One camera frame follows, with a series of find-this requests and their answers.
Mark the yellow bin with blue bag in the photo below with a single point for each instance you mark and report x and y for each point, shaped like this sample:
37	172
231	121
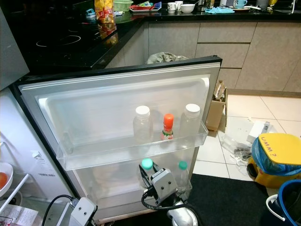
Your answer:
275	157

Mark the blue mug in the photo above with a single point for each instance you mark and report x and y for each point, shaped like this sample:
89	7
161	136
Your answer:
240	4

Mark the white box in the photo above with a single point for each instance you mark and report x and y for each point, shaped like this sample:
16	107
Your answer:
257	133

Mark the brown cardboard box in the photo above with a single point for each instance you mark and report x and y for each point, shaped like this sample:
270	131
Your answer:
215	110

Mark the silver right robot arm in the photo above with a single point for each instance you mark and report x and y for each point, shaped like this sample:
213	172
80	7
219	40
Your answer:
183	217

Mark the small white bowl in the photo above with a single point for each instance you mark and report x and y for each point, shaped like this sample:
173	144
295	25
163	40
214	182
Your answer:
187	8

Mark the beige kitchen cabinets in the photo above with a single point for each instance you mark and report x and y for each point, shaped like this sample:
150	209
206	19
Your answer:
225	33

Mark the yellow snack bag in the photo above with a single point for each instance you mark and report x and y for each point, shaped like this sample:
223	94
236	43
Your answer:
104	12

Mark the white mug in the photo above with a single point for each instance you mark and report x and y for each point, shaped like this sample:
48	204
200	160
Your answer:
174	6

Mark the white plastic bag red print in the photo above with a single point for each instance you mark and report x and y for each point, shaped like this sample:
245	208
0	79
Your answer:
19	215

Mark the red tray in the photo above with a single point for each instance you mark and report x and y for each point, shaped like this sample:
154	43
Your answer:
143	7

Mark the small bottle orange cap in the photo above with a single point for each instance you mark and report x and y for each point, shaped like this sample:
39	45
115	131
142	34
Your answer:
168	122

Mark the red tomato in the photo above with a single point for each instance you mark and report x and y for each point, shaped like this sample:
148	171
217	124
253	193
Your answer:
3	179

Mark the blue bucket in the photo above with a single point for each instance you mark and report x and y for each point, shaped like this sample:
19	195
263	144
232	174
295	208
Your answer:
289	207

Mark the small teal container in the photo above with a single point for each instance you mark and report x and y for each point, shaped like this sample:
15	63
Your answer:
90	15

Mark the grey fridge door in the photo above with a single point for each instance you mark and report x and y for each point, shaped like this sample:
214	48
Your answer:
99	99

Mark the clear water bottle teal cap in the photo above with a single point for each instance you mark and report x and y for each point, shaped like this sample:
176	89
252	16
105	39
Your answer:
147	164
182	165

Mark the clear plastic bag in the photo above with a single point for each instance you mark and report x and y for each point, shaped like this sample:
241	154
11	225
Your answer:
235	148

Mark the grey rubbish bag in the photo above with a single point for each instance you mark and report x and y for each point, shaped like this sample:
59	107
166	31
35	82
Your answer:
167	58

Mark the green plastic basket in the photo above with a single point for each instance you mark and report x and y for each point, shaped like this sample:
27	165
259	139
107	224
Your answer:
122	5

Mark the clear bottle white lid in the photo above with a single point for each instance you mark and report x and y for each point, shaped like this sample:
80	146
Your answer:
142	127
190	122

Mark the large white bowl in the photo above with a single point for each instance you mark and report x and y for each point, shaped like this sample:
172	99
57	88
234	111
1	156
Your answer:
8	188

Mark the black induction cooktop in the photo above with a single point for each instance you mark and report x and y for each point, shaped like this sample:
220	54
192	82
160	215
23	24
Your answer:
61	42

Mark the teal cloth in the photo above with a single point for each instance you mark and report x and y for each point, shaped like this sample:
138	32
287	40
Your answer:
218	10

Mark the black kitchen countertop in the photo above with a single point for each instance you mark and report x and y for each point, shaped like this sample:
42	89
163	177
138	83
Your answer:
70	61

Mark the black floor mat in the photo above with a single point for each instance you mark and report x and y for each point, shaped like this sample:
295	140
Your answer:
225	207

